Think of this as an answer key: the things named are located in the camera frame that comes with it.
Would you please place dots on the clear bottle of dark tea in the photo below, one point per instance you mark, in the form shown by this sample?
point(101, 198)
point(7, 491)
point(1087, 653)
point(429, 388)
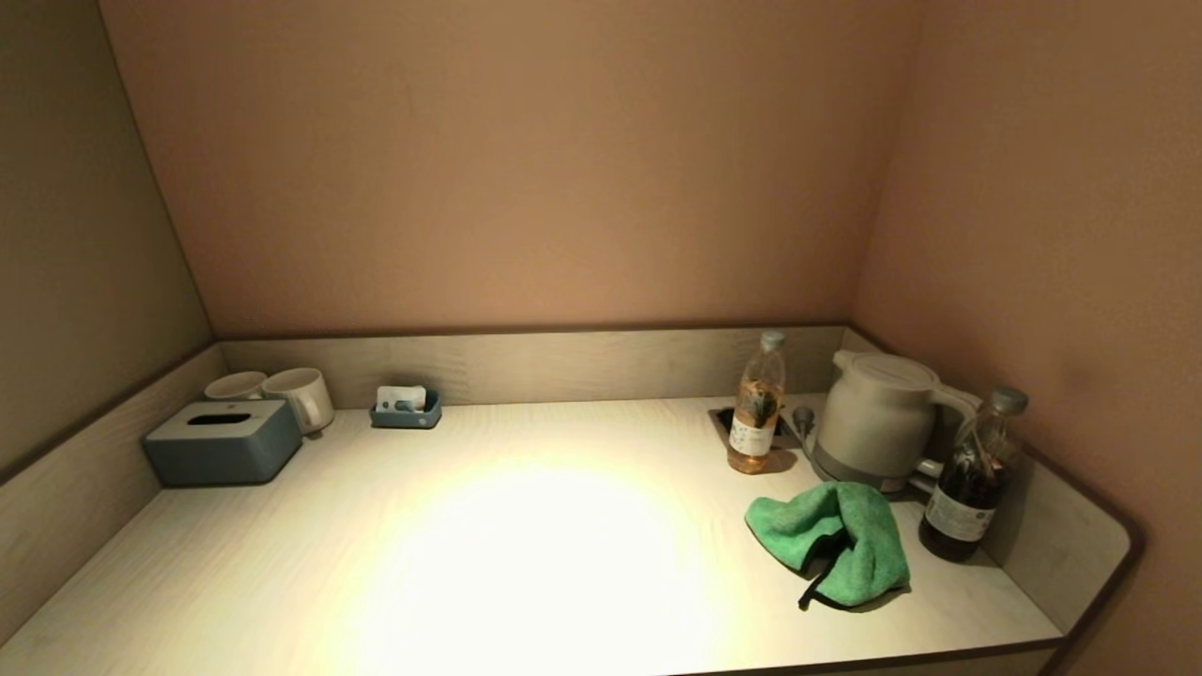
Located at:
point(967, 498)

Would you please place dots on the white sachets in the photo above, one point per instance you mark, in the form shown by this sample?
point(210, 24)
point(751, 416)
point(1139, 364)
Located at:
point(394, 398)

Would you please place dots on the small blue-grey tray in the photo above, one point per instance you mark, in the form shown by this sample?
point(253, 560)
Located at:
point(408, 419)

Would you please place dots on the rounded-corner wood upstand panel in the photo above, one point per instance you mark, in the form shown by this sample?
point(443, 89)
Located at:
point(1052, 554)

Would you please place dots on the recessed power socket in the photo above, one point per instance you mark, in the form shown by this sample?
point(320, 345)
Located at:
point(723, 422)

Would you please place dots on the grey tissue box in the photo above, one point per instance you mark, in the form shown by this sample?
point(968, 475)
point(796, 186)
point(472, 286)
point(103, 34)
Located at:
point(225, 453)

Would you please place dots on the clear bottle of amber tea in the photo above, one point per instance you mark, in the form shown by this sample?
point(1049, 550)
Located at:
point(755, 427)

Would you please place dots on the slanted wood grain upstand panel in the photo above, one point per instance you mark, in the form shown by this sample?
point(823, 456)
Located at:
point(80, 502)

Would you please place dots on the long wood grain upstand panel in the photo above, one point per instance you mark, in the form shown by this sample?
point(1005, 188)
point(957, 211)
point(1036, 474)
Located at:
point(563, 366)

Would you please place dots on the green microfibre cloth black hem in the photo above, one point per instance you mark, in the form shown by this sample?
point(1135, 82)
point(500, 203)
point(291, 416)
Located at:
point(864, 540)

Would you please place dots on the grey kettle base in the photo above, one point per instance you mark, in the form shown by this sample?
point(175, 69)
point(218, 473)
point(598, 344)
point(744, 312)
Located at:
point(840, 474)

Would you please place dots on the white electric kettle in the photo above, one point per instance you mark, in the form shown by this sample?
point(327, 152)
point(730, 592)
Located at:
point(878, 418)

